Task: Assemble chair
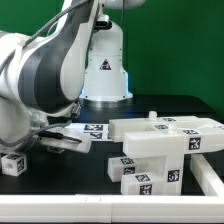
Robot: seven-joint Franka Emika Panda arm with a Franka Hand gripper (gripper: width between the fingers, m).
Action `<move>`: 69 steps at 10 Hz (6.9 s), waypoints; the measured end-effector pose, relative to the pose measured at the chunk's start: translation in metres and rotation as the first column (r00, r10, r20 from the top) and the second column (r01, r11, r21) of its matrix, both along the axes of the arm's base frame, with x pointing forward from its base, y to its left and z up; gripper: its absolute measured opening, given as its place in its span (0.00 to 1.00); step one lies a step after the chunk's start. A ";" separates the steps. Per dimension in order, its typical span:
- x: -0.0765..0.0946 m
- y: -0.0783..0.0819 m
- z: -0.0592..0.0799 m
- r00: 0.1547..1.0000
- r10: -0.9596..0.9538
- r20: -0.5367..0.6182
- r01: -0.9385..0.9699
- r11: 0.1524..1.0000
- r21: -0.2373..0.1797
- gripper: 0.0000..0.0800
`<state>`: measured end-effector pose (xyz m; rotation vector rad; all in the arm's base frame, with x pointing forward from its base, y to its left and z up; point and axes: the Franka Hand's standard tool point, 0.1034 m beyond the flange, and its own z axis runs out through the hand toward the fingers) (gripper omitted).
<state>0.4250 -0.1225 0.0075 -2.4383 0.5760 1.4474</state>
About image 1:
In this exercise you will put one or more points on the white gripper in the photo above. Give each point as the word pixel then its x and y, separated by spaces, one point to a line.
pixel 66 139

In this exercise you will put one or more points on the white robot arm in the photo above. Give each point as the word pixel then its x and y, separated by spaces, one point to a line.
pixel 43 79

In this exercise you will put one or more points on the white cube nut with tag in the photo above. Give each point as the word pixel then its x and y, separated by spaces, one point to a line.
pixel 55 150

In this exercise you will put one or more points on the white L-shaped border fence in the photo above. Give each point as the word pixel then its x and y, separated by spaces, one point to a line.
pixel 208 208

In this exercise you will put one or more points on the white flat chair back panel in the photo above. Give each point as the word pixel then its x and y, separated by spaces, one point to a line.
pixel 98 132

